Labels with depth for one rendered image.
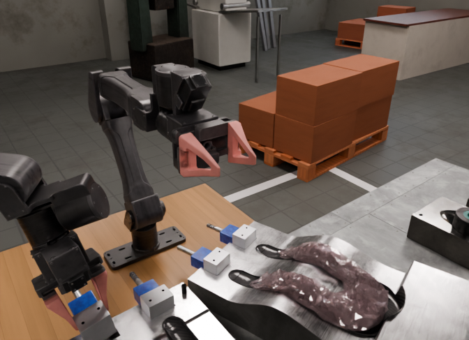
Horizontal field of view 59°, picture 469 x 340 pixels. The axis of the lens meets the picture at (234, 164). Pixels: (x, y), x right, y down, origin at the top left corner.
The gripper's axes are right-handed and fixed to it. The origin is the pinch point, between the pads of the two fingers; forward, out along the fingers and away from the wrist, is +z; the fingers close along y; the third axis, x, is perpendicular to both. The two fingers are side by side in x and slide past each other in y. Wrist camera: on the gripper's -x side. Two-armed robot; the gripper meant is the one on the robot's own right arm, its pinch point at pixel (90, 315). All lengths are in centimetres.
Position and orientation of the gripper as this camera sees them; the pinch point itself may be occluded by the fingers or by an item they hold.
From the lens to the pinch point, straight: 75.5
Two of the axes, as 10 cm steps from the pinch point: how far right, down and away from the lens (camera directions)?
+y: 7.8, -4.2, 4.7
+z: 3.4, 9.1, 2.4
